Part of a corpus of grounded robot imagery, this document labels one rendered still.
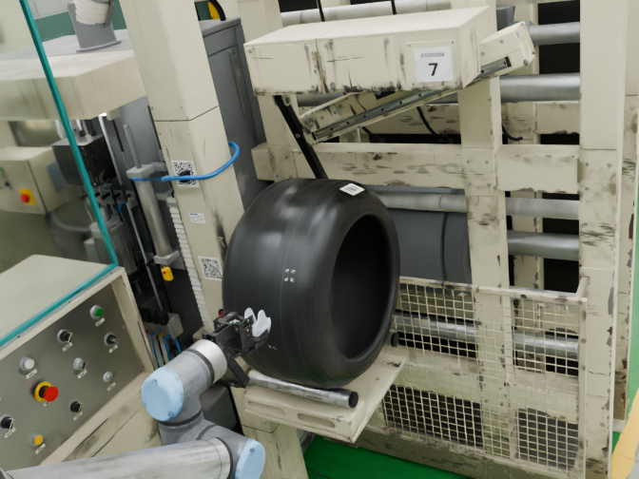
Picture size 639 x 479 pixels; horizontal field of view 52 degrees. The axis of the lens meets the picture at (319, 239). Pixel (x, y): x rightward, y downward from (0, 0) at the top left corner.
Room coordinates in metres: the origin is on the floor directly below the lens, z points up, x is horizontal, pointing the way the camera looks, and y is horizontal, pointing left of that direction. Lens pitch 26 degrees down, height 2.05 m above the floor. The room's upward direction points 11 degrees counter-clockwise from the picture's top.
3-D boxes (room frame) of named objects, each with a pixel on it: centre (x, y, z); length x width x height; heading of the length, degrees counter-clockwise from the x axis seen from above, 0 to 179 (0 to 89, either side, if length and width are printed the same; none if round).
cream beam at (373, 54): (1.77, -0.21, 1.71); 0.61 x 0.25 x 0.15; 56
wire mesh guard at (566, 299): (1.74, -0.32, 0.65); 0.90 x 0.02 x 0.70; 56
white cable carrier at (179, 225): (1.74, 0.37, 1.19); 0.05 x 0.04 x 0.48; 146
